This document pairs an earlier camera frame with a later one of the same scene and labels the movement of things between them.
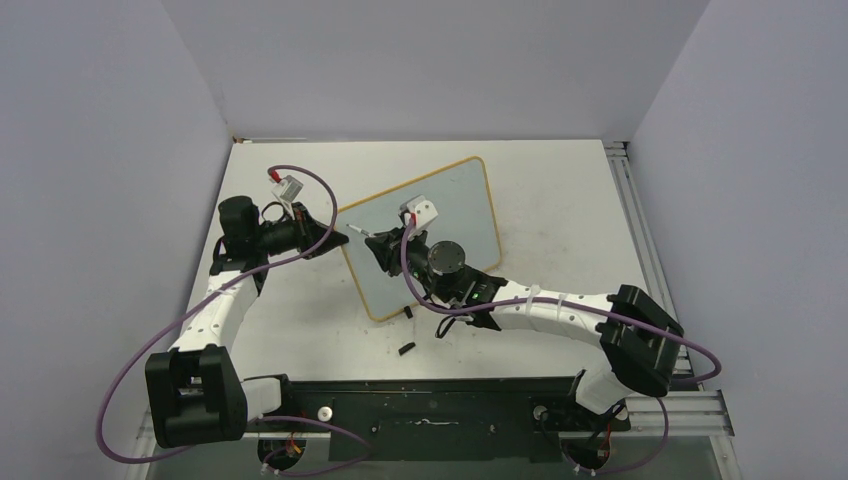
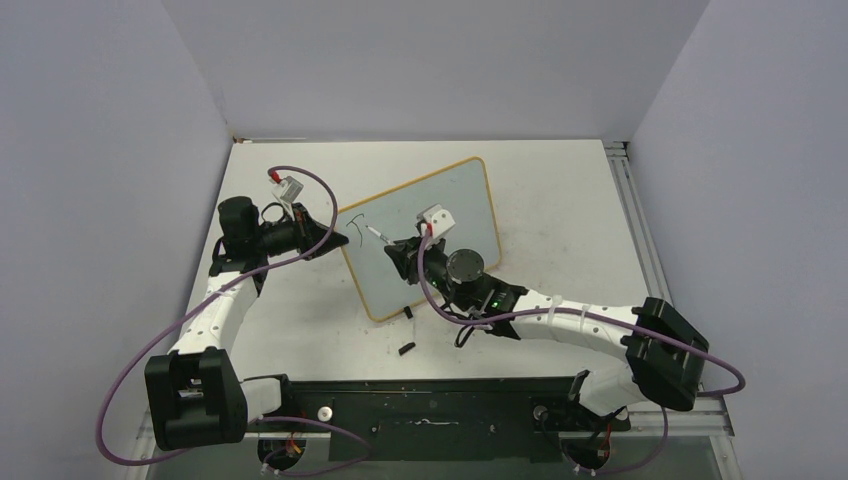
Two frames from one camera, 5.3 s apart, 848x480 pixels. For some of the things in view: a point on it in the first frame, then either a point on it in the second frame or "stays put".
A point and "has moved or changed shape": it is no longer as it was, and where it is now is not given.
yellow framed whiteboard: [461, 197] stays put
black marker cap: [406, 348] stays put
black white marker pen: [359, 230] has moved or changed shape
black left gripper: [305, 229] stays put
